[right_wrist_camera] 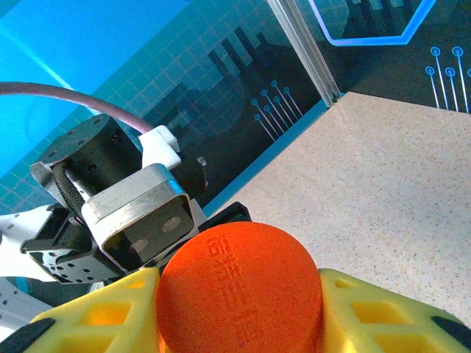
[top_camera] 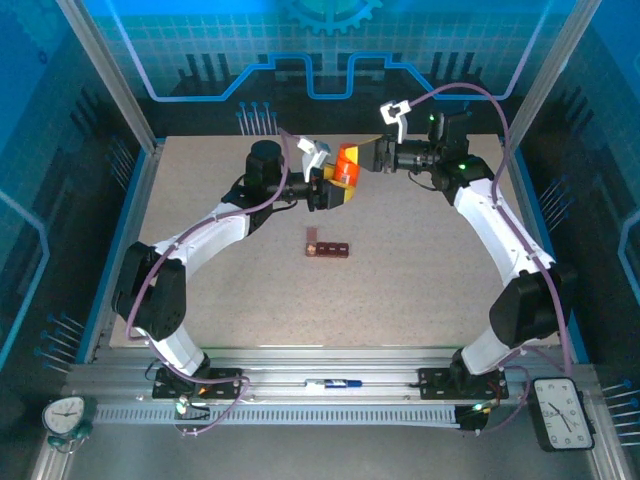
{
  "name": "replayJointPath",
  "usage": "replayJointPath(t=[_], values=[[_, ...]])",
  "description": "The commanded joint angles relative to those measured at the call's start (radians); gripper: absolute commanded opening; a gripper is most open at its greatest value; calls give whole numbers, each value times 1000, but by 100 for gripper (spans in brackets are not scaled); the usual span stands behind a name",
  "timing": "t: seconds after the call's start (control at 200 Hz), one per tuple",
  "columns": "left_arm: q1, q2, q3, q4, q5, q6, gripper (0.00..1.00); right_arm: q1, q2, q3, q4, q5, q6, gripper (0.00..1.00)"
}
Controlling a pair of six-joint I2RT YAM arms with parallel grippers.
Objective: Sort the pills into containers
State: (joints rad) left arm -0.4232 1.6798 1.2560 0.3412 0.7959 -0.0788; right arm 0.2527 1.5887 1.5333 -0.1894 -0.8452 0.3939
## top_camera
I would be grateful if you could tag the blue and white marker pen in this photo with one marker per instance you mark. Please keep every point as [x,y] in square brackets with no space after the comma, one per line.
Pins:
[335,384]

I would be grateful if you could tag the black rectangular clock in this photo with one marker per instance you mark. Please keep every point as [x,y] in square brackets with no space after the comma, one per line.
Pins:
[562,415]

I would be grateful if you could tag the blue-edged aluminium side rail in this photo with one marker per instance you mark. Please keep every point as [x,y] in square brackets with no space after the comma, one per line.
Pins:
[520,180]
[144,180]

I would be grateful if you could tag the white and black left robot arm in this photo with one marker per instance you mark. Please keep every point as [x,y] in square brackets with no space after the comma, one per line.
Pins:
[210,235]

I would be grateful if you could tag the round white green alarm clock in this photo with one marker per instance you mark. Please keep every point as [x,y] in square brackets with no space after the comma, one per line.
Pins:
[62,415]

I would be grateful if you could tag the translucent orange pill bottle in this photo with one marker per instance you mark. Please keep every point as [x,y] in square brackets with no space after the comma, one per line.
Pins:
[347,175]

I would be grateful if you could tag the small LED connector board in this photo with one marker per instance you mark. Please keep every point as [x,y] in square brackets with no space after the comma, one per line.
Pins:
[187,410]
[472,417]

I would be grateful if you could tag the aluminium frame post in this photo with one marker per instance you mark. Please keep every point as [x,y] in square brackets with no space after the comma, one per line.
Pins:
[112,75]
[549,75]

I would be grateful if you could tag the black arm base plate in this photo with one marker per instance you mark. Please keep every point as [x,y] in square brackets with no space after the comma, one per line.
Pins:
[435,385]
[225,382]

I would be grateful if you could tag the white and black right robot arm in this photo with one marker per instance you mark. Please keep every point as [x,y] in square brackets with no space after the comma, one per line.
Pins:
[495,225]

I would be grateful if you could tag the brown weekly pill organizer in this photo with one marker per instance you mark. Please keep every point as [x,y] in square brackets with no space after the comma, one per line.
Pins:
[332,250]

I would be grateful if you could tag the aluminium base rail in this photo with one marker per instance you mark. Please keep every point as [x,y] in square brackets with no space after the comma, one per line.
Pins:
[280,365]

